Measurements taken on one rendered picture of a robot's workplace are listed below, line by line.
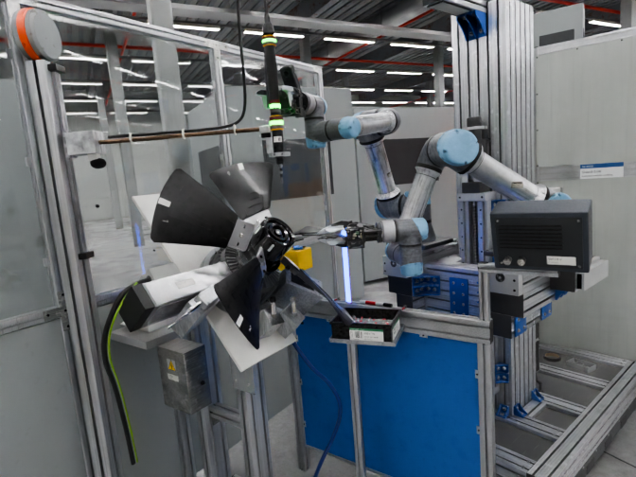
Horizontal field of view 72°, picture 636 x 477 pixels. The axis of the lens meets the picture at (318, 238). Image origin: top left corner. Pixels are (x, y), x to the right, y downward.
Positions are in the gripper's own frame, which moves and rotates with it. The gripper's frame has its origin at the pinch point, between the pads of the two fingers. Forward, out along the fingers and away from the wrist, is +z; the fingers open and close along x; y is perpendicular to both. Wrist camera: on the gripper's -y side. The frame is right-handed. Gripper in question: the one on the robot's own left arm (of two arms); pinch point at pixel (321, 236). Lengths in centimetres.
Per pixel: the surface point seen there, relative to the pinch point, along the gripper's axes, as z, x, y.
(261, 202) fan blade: 18.7, -13.5, 1.1
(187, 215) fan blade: 37.4, -15.0, 22.4
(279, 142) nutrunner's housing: 10.7, -32.2, 2.3
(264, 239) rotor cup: 17.2, -5.0, 18.6
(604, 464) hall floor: -118, 121, -17
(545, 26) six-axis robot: -240, -111, -316
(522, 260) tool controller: -60, 8, 20
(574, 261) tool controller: -71, 7, 27
